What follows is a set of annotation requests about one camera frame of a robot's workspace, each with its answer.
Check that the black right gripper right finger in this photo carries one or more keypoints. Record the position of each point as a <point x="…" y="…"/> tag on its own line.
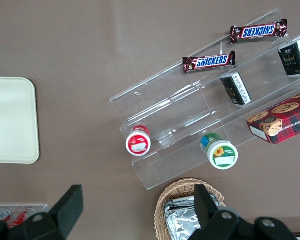
<point x="215" y="225"/>

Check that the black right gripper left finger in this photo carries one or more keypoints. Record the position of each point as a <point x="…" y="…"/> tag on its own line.
<point x="67" y="210"/>

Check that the oval light wicker basket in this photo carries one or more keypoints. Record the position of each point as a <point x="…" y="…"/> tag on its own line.
<point x="165" y="200"/>

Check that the beige rectangular tray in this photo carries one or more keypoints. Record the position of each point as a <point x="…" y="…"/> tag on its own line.
<point x="12" y="120"/>

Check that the silver foil container stack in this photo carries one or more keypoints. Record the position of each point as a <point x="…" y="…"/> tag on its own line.
<point x="180" y="222"/>

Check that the clear acrylic bottle rack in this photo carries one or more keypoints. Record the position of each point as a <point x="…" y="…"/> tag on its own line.
<point x="27" y="206"/>

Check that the red cola bottle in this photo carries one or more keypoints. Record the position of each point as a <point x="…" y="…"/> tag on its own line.
<point x="0" y="215"/>
<point x="21" y="218"/>

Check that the green lidded jar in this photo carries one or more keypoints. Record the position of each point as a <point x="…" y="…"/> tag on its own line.
<point x="222" y="153"/>

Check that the red lidded jar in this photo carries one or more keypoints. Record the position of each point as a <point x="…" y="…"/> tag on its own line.
<point x="138" y="143"/>

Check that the red tartan cookie box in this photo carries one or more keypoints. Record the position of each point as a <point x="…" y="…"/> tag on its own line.
<point x="282" y="122"/>

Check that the clear acrylic stepped display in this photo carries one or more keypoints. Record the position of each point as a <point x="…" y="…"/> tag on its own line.
<point x="180" y="105"/>

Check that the small black box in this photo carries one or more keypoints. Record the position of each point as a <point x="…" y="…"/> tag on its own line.
<point x="293" y="58"/>
<point x="236" y="88"/>

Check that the Snickers chocolate bar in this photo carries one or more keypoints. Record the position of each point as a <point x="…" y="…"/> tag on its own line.
<point x="258" y="31"/>
<point x="208" y="61"/>

